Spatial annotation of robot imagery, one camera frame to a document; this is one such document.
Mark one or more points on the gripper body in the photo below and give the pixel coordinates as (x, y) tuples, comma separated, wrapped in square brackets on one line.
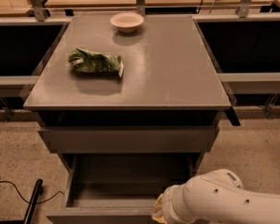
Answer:
[(168, 202)]

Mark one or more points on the grey drawer cabinet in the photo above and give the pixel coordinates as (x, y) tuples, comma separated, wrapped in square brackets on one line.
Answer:
[(168, 78)]

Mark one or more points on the left metal rail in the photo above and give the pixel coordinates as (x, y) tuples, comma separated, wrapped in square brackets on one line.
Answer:
[(16, 86)]

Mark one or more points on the green snack bag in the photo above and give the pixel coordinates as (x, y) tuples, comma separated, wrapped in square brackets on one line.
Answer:
[(89, 62)]

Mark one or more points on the black bar on floor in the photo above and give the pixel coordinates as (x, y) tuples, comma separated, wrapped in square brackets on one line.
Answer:
[(32, 203)]

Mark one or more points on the metal rail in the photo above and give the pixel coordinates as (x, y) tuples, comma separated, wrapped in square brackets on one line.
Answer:
[(16, 86), (252, 83)]

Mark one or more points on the left metal post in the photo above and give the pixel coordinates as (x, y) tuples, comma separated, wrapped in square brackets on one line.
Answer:
[(38, 9)]

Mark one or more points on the right metal post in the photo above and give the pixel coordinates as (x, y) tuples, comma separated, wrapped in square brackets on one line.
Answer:
[(243, 8)]

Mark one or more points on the grey top drawer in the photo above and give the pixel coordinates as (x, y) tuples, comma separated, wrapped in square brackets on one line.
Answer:
[(147, 139)]

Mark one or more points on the white bowl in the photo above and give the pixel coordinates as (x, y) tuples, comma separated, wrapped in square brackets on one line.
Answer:
[(127, 22)]

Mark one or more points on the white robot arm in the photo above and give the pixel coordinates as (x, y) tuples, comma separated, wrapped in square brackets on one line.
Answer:
[(217, 196)]

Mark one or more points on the right metal rail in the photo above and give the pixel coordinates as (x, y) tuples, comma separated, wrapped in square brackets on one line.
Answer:
[(252, 83)]

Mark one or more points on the grey drawer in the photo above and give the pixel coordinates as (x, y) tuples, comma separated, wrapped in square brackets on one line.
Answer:
[(147, 139), (118, 188)]

